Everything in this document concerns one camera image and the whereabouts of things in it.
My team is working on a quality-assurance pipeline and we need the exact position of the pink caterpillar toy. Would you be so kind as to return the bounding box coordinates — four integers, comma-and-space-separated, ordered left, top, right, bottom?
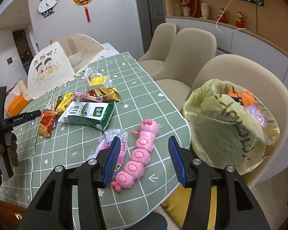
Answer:
111, 119, 159, 192

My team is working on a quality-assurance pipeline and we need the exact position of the yellow trash bag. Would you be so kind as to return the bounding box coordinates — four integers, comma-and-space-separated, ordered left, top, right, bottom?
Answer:
182, 79, 280, 175

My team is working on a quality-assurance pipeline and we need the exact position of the orange plastic bag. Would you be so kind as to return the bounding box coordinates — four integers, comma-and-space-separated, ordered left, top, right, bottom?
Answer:
227, 87, 256, 108

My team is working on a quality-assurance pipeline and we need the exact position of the green grid tablecloth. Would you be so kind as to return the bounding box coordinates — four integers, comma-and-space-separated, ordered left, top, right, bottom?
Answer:
0, 53, 191, 229

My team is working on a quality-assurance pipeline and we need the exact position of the orange tissue box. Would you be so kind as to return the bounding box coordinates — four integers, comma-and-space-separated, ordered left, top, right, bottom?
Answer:
7, 94, 28, 116

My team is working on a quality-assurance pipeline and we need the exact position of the white charging cable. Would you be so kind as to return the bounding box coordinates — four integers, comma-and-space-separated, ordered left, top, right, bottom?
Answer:
216, 0, 249, 34

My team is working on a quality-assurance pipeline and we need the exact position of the white cup on shelf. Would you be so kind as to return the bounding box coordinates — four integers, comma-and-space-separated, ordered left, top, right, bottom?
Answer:
201, 3, 209, 20

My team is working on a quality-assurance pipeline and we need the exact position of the red figurine left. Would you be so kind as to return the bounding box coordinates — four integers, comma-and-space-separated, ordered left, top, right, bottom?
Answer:
217, 8, 228, 23

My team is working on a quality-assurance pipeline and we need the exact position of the red figurine right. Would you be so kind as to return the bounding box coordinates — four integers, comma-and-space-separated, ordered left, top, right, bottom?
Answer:
235, 12, 245, 29

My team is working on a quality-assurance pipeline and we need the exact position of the yellow nabati snack packet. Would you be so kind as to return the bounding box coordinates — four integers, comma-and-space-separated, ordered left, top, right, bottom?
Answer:
56, 92, 74, 115

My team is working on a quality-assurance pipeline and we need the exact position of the pink spoon-shaped candy wrapper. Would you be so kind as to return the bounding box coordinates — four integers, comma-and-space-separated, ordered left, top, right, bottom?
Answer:
73, 91, 103, 102

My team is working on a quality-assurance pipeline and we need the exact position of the light purple plastic wrapper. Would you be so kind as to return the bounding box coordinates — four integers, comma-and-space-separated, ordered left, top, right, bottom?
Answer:
87, 129, 128, 178

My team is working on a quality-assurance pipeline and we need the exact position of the white mesh food cover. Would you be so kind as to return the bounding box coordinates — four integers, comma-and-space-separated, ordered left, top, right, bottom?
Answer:
28, 34, 108, 99

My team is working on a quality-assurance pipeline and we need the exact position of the beige chair far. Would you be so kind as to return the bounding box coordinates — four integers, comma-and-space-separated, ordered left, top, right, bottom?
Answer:
138, 23, 177, 62

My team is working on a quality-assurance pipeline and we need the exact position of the yellow seat cushion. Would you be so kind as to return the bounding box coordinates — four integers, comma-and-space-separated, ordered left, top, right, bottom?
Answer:
162, 184, 217, 229

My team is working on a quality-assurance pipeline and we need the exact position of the red figurine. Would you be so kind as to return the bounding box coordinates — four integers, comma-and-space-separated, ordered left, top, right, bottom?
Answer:
217, 8, 228, 23
235, 12, 245, 29

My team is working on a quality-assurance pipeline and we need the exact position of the gold noodle wrapper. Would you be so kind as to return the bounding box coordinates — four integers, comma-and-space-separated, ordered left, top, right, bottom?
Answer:
87, 87, 122, 102

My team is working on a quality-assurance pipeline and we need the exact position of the beige chair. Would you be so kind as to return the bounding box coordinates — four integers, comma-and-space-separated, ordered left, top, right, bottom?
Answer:
138, 23, 177, 62
139, 27, 218, 88
155, 53, 288, 187

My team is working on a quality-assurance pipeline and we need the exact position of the green white milk carton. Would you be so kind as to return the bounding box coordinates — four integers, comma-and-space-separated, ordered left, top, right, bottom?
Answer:
58, 101, 115, 131

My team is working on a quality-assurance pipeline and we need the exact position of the panda wall clock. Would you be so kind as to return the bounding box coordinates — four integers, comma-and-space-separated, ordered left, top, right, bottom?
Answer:
38, 0, 58, 19

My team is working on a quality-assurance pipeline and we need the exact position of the white yellow gift box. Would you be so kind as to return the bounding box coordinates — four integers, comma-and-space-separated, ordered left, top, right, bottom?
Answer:
84, 68, 112, 88

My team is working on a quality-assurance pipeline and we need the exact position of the beige chair middle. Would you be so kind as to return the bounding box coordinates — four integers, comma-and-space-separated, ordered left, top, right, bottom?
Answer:
139, 27, 218, 88

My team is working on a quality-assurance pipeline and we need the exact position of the red snack packet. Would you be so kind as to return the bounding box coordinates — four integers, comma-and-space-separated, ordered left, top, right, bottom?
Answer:
38, 109, 58, 138

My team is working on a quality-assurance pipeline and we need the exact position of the gloved left hand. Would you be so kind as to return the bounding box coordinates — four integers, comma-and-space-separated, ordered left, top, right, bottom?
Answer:
0, 132, 20, 168

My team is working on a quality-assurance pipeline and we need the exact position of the beige chair near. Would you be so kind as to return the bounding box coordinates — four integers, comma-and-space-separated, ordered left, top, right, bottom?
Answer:
155, 53, 288, 187

